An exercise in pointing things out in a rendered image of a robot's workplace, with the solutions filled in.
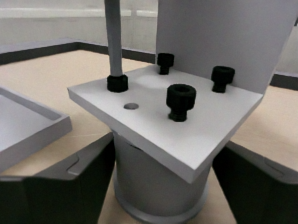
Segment red screwdriver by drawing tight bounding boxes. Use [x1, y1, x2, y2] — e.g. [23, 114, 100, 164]
[104, 0, 123, 77]

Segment white metal bracket with holes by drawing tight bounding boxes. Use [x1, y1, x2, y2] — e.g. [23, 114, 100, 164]
[67, 0, 298, 184]

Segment grey cylinder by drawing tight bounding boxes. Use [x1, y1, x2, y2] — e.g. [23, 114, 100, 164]
[109, 127, 214, 224]

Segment black socket head screw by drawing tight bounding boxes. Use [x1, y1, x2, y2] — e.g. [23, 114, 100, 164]
[107, 74, 128, 93]
[166, 84, 197, 122]
[211, 66, 235, 93]
[157, 53, 175, 75]

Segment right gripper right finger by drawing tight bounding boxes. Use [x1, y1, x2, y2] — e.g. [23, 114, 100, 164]
[212, 140, 298, 224]

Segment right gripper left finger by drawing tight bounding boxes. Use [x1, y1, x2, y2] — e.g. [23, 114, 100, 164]
[0, 132, 116, 224]

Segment grey rectangular tray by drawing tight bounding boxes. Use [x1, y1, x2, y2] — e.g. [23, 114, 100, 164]
[0, 84, 73, 173]

